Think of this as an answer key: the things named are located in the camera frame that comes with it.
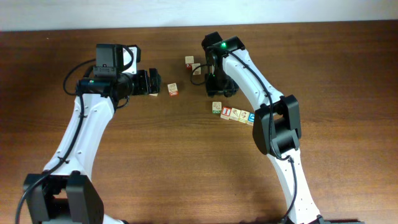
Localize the green letter R block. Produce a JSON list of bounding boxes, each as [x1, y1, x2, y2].
[[212, 101, 222, 114]]

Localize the red letter I block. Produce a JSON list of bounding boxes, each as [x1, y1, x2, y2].
[[220, 106, 232, 120]]

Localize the wooden picture block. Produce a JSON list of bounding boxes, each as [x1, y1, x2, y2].
[[229, 108, 241, 121], [238, 110, 250, 123]]

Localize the blue letter D block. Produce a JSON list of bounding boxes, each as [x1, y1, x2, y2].
[[247, 113, 255, 126]]

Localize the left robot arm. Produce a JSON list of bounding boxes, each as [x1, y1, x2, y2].
[[14, 44, 161, 223]]

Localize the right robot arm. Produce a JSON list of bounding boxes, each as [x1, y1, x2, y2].
[[201, 32, 322, 223]]

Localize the snail picture block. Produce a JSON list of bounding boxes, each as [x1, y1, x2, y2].
[[167, 83, 178, 96]]

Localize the letter K block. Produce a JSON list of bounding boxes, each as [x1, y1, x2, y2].
[[192, 63, 201, 75]]

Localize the letter E block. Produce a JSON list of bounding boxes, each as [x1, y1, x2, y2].
[[185, 55, 194, 69]]

